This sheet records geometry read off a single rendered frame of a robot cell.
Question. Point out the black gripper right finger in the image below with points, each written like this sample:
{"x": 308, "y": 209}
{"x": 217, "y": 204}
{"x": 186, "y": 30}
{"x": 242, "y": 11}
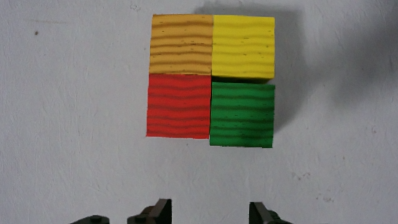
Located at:
{"x": 258, "y": 214}

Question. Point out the dark green cube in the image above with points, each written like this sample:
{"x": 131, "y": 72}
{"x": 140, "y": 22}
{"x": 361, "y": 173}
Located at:
{"x": 242, "y": 115}

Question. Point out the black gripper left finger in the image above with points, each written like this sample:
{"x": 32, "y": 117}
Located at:
{"x": 161, "y": 213}

